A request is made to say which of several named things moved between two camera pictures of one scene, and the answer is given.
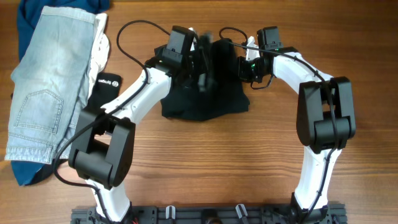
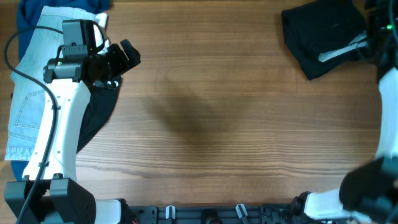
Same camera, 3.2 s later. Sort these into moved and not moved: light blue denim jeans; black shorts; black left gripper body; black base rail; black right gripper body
Moved: black right gripper body; black left gripper body; black shorts
Not moved: light blue denim jeans; black base rail
